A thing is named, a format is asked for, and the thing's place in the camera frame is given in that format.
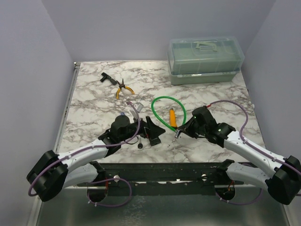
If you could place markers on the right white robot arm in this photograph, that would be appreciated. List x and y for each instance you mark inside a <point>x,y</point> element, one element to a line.
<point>279,176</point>

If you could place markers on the black mounting rail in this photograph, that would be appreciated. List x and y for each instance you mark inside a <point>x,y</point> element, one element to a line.
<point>150,179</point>

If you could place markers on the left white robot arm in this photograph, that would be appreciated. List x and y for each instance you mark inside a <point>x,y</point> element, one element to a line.
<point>54,172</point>

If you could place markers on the orange utility knife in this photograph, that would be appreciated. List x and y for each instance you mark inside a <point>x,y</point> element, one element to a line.
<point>172,118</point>

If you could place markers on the green cable lock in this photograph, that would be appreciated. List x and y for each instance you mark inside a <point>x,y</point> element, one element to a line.
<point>160,119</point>

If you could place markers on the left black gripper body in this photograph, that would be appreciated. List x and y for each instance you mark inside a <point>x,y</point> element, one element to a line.
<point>133,128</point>

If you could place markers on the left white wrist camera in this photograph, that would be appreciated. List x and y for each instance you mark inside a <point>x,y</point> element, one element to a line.
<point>139,108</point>

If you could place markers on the black t-shaped tool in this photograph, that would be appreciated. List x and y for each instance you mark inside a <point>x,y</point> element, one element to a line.
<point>105,76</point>

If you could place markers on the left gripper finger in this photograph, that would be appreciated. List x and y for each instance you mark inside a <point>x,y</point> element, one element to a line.
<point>154,141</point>
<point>153,131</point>

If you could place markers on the left aluminium extrusion rail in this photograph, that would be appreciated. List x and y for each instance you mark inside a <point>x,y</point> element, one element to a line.
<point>66,108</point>

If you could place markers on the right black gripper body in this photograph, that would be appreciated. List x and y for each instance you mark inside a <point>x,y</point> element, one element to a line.
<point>197,130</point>

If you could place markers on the clear green plastic toolbox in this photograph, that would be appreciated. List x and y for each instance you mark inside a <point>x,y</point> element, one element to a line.
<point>204,60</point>

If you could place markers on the yellow handled pliers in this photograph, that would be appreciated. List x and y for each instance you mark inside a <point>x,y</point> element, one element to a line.
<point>121,87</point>

